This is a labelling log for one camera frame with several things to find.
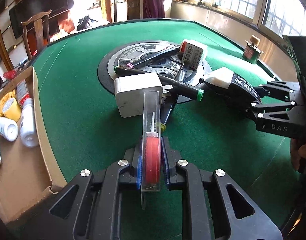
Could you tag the cardboard tray box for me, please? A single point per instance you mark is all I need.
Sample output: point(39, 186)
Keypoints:
point(27, 175)

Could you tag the wooden chair left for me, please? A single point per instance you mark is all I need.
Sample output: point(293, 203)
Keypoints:
point(37, 21)

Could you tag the yellow round container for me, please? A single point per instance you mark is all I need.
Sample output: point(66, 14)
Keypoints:
point(12, 109)

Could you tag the black television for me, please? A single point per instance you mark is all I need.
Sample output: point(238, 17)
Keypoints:
point(40, 5)

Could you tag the white bottle red cap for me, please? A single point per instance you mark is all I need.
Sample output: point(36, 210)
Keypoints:
point(194, 53)

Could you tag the round table centre panel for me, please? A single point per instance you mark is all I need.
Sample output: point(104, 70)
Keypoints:
point(167, 66)

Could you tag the black pen yellow tip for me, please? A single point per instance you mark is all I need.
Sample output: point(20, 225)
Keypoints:
point(170, 102)

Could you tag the black marker pink cap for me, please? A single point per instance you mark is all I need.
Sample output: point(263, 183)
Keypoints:
point(147, 59)

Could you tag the white power adapter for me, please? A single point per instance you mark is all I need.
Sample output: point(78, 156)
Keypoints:
point(129, 92)

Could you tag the black marker green cap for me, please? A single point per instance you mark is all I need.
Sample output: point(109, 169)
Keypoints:
point(179, 87)

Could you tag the black foil pouch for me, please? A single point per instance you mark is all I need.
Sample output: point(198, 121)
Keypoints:
point(225, 82)

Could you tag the yellow snack packet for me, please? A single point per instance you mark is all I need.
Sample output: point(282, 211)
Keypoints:
point(4, 99)

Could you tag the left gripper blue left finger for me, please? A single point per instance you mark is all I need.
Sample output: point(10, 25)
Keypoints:
point(132, 178)

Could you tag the green tin with cork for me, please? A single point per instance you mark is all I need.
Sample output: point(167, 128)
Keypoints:
point(252, 51)

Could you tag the clear case red spool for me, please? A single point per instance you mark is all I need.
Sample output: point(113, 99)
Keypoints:
point(151, 146)

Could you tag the wooden chair with cloth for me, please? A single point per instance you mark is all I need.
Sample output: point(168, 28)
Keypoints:
point(134, 8)

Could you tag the grey red carton box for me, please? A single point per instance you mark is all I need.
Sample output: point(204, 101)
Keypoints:
point(22, 92)

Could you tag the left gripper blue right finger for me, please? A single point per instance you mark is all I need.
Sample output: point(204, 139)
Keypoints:
point(174, 166)

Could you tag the purple cloth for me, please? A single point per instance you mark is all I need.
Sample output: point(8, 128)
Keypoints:
point(153, 9)

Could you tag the white pill bottle red label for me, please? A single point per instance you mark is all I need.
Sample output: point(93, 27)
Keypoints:
point(28, 131)

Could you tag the person right hand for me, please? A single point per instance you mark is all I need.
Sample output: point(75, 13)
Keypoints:
point(297, 151)

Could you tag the white bottle green label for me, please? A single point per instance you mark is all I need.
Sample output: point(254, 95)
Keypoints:
point(8, 129)

